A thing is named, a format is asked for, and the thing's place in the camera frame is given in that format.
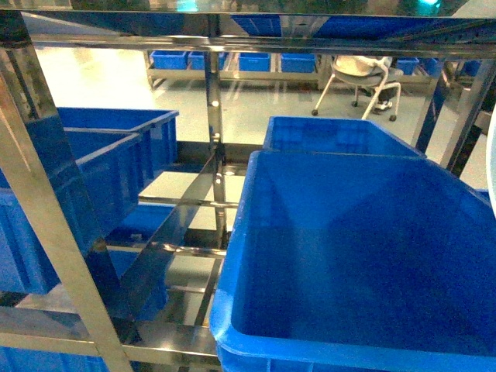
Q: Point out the light blue round plate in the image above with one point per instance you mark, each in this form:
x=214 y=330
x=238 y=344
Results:
x=491 y=162

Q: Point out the blue crate on shelf rear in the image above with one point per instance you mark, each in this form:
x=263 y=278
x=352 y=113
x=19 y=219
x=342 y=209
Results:
x=334 y=135

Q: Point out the blue crate on shelf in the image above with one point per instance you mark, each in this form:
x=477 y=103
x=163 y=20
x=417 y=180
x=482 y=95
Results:
x=343 y=262
x=334 y=135

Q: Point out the blue crate on shelf front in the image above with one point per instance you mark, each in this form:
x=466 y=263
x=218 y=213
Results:
x=343 y=262

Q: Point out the stainless steel shelf rack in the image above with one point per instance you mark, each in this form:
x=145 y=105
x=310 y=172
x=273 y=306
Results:
x=33 y=143

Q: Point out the far low shelf rack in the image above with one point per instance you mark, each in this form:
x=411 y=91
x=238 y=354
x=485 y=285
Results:
x=231 y=72

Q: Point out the blue crate left rear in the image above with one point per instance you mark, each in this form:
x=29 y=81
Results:
x=157 y=127

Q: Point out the blue crate left front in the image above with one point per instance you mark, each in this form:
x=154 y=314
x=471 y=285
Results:
x=110 y=170

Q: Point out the white office chair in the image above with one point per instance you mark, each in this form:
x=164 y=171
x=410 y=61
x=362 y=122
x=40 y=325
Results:
x=369 y=73

